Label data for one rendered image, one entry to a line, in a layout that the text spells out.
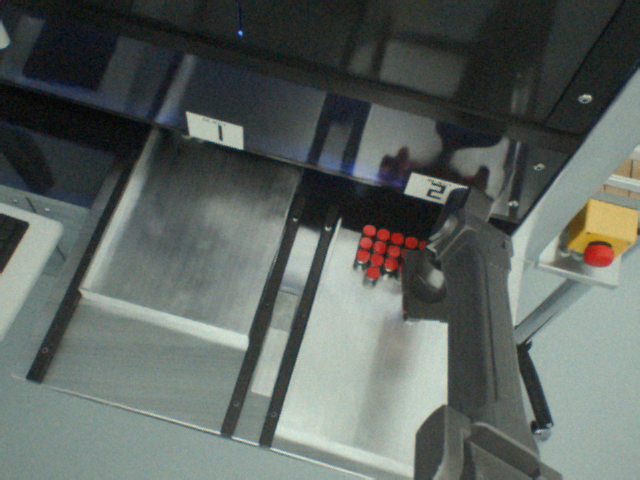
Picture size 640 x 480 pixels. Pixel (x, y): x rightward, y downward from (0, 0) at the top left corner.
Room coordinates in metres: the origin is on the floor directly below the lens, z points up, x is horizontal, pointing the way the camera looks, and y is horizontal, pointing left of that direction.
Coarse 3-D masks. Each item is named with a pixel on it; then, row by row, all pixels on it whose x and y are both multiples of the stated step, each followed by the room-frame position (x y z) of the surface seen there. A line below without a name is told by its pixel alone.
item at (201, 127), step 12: (192, 120) 0.59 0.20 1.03; (204, 120) 0.59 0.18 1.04; (216, 120) 0.59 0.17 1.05; (192, 132) 0.59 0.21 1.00; (204, 132) 0.59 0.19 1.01; (216, 132) 0.59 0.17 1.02; (228, 132) 0.59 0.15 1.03; (240, 132) 0.58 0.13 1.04; (228, 144) 0.59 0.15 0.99; (240, 144) 0.58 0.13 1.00
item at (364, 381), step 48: (336, 240) 0.51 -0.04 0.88; (336, 288) 0.43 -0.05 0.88; (384, 288) 0.44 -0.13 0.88; (336, 336) 0.35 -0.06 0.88; (384, 336) 0.36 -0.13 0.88; (432, 336) 0.37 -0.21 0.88; (336, 384) 0.28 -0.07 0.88; (384, 384) 0.29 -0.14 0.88; (432, 384) 0.30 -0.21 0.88; (288, 432) 0.20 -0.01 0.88; (336, 432) 0.21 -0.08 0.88; (384, 432) 0.22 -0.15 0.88
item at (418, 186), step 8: (416, 176) 0.55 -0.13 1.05; (424, 176) 0.55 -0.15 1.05; (408, 184) 0.55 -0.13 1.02; (416, 184) 0.55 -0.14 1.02; (424, 184) 0.55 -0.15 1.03; (440, 184) 0.55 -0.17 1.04; (448, 184) 0.55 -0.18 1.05; (408, 192) 0.55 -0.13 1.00; (416, 192) 0.55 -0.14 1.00; (424, 192) 0.55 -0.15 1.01; (432, 192) 0.55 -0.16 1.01; (448, 192) 0.55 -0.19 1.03; (432, 200) 0.55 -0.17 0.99; (440, 200) 0.55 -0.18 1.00
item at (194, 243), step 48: (144, 144) 0.61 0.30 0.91; (192, 144) 0.65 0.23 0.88; (144, 192) 0.54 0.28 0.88; (192, 192) 0.55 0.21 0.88; (240, 192) 0.57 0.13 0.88; (288, 192) 0.58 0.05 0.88; (144, 240) 0.46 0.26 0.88; (192, 240) 0.47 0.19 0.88; (240, 240) 0.48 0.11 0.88; (96, 288) 0.36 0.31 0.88; (144, 288) 0.38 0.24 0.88; (192, 288) 0.39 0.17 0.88; (240, 288) 0.40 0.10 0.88; (240, 336) 0.32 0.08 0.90
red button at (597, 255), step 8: (584, 248) 0.51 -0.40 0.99; (592, 248) 0.50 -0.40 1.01; (600, 248) 0.50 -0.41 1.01; (608, 248) 0.50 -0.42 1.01; (584, 256) 0.49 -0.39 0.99; (592, 256) 0.49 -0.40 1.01; (600, 256) 0.49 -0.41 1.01; (608, 256) 0.49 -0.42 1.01; (592, 264) 0.49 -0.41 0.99; (600, 264) 0.48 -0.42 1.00; (608, 264) 0.48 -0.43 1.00
